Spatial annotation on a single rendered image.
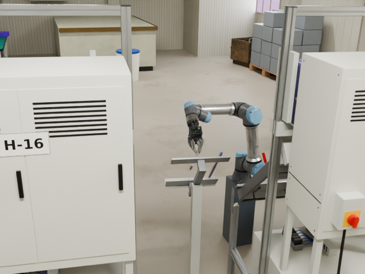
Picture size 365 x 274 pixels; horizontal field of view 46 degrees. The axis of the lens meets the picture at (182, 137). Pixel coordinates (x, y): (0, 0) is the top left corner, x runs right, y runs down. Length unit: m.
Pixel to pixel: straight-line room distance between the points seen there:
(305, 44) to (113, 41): 3.90
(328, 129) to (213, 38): 9.76
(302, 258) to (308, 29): 6.89
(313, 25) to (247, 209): 6.09
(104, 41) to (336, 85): 7.80
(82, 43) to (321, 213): 7.78
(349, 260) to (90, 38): 7.52
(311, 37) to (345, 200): 7.35
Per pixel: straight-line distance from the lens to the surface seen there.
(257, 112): 2.92
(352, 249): 2.60
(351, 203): 1.80
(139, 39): 9.32
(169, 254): 3.40
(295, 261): 2.41
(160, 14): 12.12
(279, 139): 2.08
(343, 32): 8.89
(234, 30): 11.58
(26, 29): 11.72
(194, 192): 2.58
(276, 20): 9.02
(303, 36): 8.88
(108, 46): 9.22
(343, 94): 1.66
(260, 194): 2.82
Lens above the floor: 2.02
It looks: 21 degrees down
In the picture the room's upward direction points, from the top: 1 degrees clockwise
